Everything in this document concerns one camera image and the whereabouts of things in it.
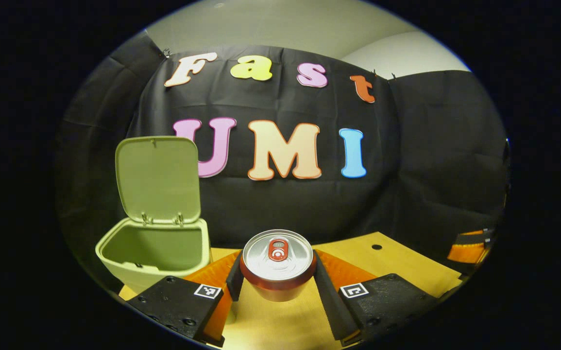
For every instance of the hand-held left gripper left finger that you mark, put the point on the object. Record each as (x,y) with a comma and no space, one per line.
(235,282)

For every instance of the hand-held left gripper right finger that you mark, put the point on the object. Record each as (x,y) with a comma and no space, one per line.
(326,301)

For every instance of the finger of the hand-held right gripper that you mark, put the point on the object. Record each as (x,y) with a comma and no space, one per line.
(469,250)

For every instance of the red pop can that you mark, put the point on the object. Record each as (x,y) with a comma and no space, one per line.
(278,262)

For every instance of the pale green garbage bin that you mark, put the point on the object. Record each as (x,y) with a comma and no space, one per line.
(159,180)

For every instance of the wooden desktop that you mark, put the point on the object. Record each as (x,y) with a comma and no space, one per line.
(397,265)

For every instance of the black backdrop cloth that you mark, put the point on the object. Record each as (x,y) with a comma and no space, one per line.
(431,146)

